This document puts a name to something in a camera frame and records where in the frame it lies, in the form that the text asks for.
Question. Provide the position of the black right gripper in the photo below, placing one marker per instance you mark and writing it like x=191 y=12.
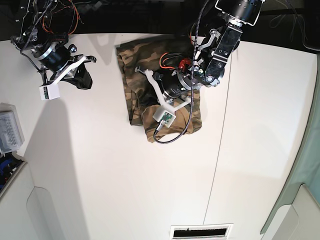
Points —
x=56 y=58

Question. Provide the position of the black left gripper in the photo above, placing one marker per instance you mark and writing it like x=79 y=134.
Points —
x=174 y=85

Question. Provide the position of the camouflage t-shirt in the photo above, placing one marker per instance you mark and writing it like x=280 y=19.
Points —
x=146 y=53

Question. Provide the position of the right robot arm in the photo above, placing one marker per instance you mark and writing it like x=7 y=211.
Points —
x=46 y=26

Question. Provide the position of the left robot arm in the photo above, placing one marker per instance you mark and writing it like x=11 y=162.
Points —
x=209 y=58

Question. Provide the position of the clear plastic storage box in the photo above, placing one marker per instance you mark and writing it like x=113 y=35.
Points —
x=11 y=135

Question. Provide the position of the blue items in bin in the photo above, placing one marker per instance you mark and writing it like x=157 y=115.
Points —
x=8 y=164

